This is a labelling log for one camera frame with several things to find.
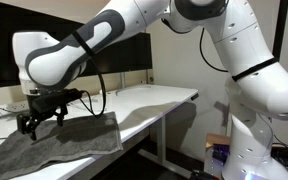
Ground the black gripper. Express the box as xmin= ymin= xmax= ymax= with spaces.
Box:
xmin=17 ymin=89 xmax=82 ymax=141

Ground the grey terry cloth towel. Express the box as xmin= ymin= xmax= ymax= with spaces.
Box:
xmin=0 ymin=112 xmax=123 ymax=180

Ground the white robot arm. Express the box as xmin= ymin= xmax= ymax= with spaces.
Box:
xmin=12 ymin=0 xmax=288 ymax=180

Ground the white power strip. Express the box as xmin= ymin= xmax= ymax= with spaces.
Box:
xmin=6 ymin=102 xmax=29 ymax=112

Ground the silver monitor stand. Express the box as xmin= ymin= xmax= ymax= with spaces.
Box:
xmin=115 ymin=72 xmax=151 ymax=96

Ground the wide black monitor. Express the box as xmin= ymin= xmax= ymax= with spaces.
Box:
xmin=0 ymin=0 xmax=153 ymax=90

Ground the cardboard box on floor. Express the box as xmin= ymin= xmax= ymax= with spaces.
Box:
xmin=204 ymin=133 xmax=230 ymax=177

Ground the black vertical pole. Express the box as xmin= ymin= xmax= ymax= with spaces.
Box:
xmin=272 ymin=0 xmax=288 ymax=61

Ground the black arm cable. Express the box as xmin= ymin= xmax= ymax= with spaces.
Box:
xmin=71 ymin=30 xmax=108 ymax=118

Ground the white desk frame leg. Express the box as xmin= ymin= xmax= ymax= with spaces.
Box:
xmin=138 ymin=116 xmax=190 ymax=179

